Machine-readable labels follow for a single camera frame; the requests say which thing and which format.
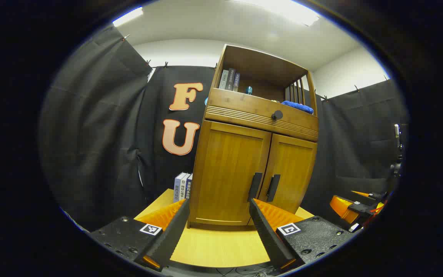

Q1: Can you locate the dark grey book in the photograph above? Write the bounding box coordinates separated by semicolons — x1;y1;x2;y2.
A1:
225;68;236;91

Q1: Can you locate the wooden shoe cabinet door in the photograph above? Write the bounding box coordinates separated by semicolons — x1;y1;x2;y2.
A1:
197;122;272;226
258;134;317;214

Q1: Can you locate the small ceiling light panel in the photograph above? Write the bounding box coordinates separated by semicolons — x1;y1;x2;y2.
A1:
113;7;144;27

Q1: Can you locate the black tripod stand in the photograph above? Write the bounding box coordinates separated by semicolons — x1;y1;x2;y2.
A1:
390;124;405;181

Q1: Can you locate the wooden double-door shoe cabinet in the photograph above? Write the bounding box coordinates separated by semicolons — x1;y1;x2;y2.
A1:
188;44;319;231

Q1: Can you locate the blue towel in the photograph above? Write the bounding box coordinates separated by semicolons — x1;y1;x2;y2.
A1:
281;100;314;115

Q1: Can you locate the wooden drawer with black knob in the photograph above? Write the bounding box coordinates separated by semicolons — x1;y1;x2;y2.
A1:
205;88;319;142

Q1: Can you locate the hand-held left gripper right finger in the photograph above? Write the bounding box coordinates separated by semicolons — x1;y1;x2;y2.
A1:
248;198;356;272

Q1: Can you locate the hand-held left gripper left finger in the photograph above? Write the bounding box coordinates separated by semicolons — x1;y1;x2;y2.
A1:
89;199;190;272

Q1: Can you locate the black backdrop cloth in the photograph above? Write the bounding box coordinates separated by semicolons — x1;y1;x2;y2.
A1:
39;25;410;231

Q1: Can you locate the white standing book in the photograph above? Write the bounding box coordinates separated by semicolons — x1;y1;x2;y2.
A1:
179;173;190;200

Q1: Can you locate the light blue standing book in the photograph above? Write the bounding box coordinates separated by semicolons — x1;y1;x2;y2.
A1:
173;172;185;203

